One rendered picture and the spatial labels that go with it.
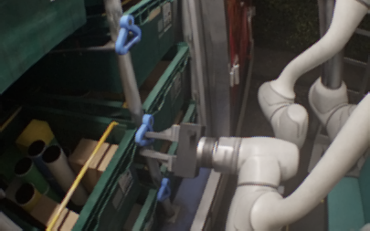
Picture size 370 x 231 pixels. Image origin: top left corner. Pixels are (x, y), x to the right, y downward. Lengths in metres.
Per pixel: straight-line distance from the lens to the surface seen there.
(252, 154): 0.59
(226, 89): 1.13
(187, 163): 0.64
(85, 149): 0.75
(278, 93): 0.87
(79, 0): 0.51
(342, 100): 1.06
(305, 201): 0.46
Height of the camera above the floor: 1.61
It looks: 38 degrees down
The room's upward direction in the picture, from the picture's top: 8 degrees counter-clockwise
